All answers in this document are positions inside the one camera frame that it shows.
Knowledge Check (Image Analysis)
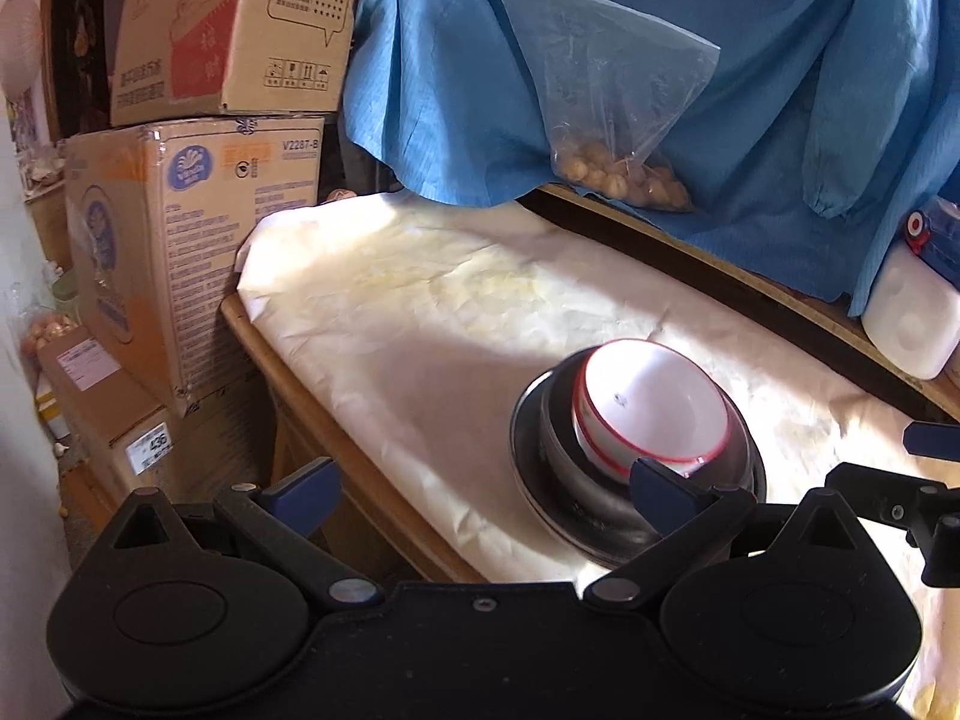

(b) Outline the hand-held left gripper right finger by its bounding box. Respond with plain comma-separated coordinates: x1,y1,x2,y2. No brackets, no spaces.
585,457,863,608

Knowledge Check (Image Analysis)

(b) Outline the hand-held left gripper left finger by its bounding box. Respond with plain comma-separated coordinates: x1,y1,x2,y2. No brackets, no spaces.
112,457,381,607

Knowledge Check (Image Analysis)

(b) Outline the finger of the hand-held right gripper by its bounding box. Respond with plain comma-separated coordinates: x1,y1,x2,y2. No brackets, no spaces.
825,463,960,533
903,422,960,459

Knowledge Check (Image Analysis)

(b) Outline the white bowl red rim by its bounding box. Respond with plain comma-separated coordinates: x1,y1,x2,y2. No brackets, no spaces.
574,340,732,477
571,382,732,482

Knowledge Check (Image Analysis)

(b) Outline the steel bowl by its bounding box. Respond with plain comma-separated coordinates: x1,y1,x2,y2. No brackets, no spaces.
536,364,755,533

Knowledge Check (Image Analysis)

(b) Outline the wooden table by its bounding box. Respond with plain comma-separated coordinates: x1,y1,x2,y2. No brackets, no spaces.
220,292,488,586

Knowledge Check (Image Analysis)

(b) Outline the white bottle blue lid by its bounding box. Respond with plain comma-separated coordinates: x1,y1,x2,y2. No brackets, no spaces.
861,199,960,381

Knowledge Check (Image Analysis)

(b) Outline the cream tablecloth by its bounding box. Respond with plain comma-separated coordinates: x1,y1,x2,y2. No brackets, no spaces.
236,191,960,720

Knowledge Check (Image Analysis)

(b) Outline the flat cardboard box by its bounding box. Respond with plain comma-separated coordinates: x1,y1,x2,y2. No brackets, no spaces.
37,326,278,503

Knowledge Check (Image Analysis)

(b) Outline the wooden ledge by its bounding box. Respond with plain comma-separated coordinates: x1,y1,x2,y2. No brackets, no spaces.
521,184,960,421

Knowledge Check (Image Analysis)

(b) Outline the large printed cardboard box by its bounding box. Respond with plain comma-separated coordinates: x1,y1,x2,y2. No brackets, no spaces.
64,116,325,417

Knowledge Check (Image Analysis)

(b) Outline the tan round produce pile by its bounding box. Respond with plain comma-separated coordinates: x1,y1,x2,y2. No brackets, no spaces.
21,313,80,357

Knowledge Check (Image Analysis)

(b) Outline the blue garment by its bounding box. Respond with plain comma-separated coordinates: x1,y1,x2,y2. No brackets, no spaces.
341,0,960,316

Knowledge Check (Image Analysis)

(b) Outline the clear bag of nuts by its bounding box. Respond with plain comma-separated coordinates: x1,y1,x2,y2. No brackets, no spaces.
484,0,721,212

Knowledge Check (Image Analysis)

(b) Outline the open cardboard box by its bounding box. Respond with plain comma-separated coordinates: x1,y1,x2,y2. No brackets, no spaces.
111,0,367,128

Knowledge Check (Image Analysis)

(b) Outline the dark framed picture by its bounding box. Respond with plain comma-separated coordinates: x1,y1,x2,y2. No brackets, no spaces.
41,0,128,143

